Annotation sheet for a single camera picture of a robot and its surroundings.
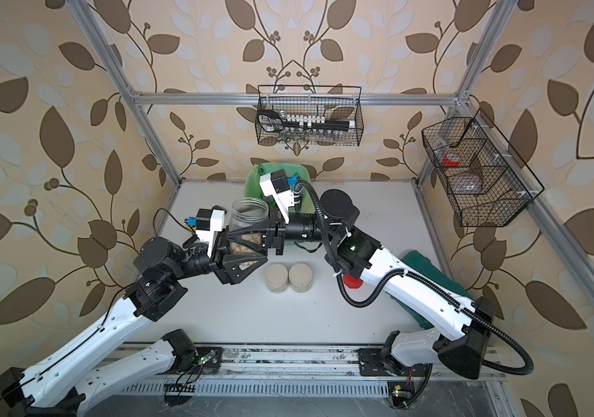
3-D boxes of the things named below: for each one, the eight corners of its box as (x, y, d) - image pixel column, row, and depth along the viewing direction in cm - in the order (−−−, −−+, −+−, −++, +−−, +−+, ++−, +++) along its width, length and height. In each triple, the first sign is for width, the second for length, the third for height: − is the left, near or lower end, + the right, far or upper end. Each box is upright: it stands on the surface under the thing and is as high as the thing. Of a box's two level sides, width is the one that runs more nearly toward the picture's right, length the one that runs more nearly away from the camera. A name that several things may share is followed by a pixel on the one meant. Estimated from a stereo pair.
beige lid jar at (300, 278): (289, 292, 89) (288, 284, 84) (290, 272, 93) (289, 263, 88) (312, 292, 89) (312, 284, 84) (311, 272, 93) (312, 263, 88)
